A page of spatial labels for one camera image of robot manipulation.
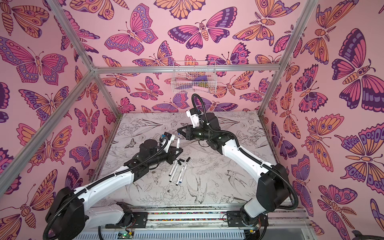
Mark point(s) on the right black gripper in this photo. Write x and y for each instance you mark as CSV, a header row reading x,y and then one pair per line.
x,y
188,132

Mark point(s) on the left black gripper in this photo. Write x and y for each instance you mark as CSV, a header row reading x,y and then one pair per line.
x,y
171,151

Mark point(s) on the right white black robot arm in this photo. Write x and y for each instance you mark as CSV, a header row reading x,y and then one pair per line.
x,y
274,190

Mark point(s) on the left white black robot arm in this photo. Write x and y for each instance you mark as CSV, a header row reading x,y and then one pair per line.
x,y
71,211

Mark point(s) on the small green circuit board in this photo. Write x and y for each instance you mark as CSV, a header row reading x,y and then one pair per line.
x,y
125,235

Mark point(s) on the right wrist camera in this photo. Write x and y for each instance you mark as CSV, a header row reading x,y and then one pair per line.
x,y
195,117

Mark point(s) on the white wire basket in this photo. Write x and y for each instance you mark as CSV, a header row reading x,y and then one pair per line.
x,y
194,77

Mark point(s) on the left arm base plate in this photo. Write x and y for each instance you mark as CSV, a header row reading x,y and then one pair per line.
x,y
135,220

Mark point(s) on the aluminium rail base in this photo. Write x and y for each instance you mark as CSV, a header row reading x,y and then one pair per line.
x,y
209,224

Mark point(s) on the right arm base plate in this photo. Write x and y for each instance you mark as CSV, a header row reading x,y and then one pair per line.
x,y
241,219

